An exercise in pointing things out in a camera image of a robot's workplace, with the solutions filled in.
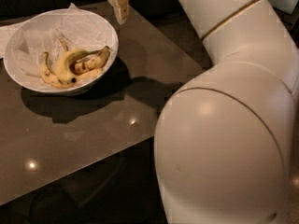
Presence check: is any spotted banana right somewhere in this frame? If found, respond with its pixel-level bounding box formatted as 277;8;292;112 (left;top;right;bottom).
70;46;110;75

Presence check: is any spotted banana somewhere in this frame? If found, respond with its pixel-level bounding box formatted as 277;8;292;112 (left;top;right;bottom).
77;68;102;83
70;46;110;75
39;52;68;88

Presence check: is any spotted banana bottom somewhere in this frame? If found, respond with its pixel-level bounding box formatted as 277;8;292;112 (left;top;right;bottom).
77;68;102;83

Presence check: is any white paper liner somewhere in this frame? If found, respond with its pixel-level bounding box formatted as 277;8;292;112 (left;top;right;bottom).
0;3;108;91

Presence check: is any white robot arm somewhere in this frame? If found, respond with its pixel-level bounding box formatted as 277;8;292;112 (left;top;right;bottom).
154;0;299;224

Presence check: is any white bowl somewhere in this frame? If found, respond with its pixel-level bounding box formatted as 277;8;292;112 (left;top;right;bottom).
3;7;120;97

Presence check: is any dark appliance with vent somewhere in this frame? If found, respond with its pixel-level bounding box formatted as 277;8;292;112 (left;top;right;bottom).
268;0;299;31

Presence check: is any spotted banana left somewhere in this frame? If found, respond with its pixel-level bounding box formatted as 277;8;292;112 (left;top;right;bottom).
39;52;68;88

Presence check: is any yellow green banana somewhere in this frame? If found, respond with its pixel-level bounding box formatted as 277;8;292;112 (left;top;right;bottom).
54;49;97;84

